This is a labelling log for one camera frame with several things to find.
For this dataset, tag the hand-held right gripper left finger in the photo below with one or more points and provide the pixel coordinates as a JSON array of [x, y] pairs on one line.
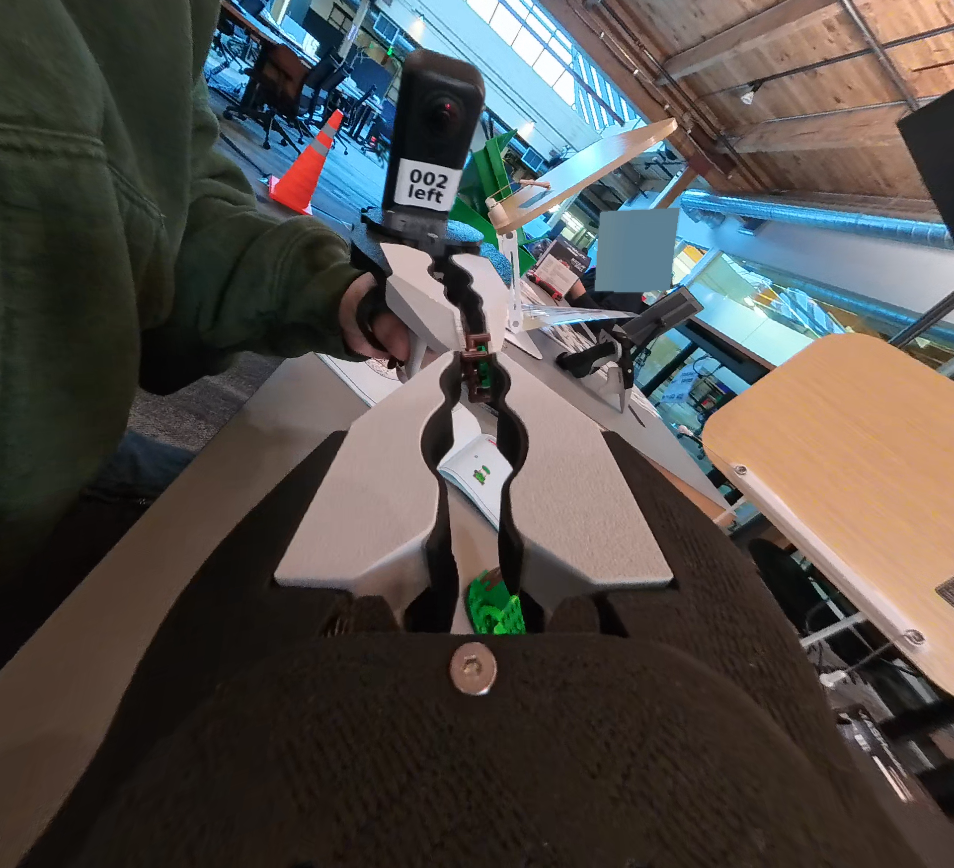
[[358, 510]]

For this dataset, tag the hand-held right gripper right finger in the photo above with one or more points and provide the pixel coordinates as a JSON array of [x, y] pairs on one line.
[[589, 510]]

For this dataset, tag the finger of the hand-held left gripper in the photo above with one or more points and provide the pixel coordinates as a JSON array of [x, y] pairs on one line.
[[421, 301], [493, 294]]

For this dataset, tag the green and brown lego assembly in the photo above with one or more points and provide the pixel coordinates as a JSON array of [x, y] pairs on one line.
[[475, 369]]

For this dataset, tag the green lego plate build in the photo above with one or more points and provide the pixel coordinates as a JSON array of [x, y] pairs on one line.
[[492, 607]]

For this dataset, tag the person's left forearm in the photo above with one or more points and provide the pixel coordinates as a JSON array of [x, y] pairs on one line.
[[261, 287]]

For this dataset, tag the lego instruction booklet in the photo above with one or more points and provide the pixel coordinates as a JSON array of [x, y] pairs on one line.
[[477, 473]]

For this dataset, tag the person's left hand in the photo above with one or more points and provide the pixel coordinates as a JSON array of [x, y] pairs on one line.
[[373, 328]]

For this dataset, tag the black red printed box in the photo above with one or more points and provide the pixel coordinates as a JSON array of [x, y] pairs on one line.
[[563, 268]]

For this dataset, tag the green plastic bin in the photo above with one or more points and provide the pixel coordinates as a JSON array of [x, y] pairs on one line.
[[492, 160]]

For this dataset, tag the spare black gripper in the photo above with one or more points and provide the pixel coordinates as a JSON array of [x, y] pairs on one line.
[[596, 361]]

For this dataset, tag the orange traffic cone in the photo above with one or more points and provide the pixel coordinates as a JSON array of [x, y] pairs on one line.
[[305, 167]]

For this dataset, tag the small grey monitor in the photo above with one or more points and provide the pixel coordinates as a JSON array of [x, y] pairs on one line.
[[667, 309]]

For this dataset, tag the person's leg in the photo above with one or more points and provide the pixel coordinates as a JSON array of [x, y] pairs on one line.
[[141, 465]]

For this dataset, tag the wooden book stand with sticker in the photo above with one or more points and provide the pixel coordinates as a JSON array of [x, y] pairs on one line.
[[842, 450]]

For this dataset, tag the person's green jacket torso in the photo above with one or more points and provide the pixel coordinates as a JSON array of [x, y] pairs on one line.
[[74, 137]]

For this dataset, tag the black cardboard box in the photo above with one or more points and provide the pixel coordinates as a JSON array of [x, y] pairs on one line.
[[894, 749]]

